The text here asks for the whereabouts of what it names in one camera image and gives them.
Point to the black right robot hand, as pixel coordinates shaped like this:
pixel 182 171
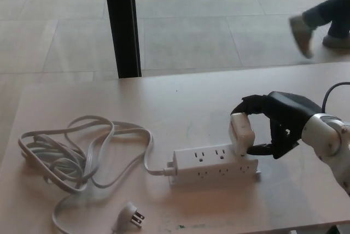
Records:
pixel 290 113

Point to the black vertical pillar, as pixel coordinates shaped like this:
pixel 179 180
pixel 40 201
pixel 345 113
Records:
pixel 123 26

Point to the person leg in jeans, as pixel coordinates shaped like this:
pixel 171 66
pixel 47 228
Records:
pixel 340 27
pixel 325 10

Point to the white power strip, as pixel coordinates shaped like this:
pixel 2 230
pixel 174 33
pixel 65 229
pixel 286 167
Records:
pixel 210 165

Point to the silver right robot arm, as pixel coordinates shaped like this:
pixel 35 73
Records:
pixel 332 138

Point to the beige shoe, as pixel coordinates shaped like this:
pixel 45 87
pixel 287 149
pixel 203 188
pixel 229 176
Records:
pixel 300 35
pixel 335 41

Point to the white power adapter plug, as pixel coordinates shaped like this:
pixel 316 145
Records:
pixel 242 135

